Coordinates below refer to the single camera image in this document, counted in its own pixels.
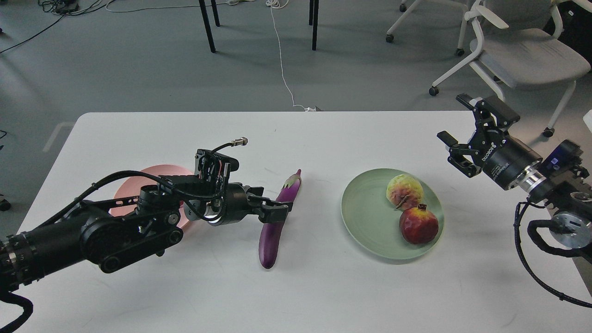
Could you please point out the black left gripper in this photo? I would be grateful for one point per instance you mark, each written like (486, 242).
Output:
(236, 205)

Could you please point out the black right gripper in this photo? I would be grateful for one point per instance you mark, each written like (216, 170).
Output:
(491, 149)

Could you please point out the purple eggplant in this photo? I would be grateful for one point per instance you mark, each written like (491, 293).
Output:
(271, 232)

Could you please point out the red pomegranate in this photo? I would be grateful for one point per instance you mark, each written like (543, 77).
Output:
(418, 225)

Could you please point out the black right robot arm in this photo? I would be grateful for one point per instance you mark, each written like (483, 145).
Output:
(556, 183)

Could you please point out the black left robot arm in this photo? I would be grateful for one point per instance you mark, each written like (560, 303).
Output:
(130, 215)

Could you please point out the grey white office chair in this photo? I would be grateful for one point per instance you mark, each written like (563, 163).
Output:
(517, 43)

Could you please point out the green plate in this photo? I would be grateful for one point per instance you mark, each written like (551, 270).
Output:
(373, 221)

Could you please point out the pink plate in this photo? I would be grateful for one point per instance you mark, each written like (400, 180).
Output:
(132, 186)

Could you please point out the black table leg rear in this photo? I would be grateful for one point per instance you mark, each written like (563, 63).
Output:
(215, 13)

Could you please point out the black table leg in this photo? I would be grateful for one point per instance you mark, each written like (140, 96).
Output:
(207, 26)
(215, 13)
(313, 21)

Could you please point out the black table leg right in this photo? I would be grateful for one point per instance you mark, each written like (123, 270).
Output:
(313, 21)

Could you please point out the black table leg left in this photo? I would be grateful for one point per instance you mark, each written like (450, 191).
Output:
(207, 26)

